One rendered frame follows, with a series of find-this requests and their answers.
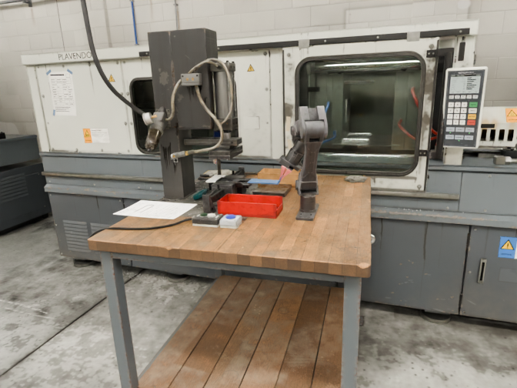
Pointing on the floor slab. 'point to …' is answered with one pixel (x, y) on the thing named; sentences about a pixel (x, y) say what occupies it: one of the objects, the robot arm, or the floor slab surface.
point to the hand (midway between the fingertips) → (280, 178)
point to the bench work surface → (253, 295)
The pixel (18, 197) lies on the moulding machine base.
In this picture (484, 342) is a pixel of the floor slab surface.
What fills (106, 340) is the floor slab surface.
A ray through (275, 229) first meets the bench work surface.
